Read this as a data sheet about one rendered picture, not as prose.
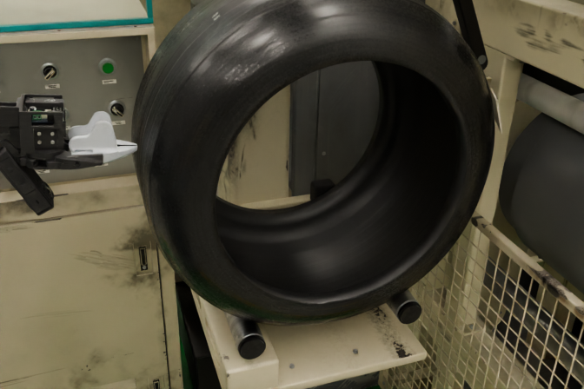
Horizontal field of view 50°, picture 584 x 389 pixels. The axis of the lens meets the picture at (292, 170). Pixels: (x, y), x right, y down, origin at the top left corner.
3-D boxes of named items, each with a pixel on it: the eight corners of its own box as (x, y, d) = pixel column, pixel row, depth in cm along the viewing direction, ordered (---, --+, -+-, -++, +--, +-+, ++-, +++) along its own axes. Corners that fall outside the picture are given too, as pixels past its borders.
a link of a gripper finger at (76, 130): (138, 116, 87) (68, 115, 84) (136, 154, 90) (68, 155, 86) (136, 108, 90) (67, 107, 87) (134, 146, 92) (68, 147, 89)
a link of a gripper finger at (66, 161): (103, 158, 83) (32, 159, 80) (103, 168, 84) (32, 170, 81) (102, 144, 87) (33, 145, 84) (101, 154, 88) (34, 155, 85)
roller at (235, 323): (196, 246, 129) (195, 227, 127) (218, 242, 130) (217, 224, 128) (239, 363, 99) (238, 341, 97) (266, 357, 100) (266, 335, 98)
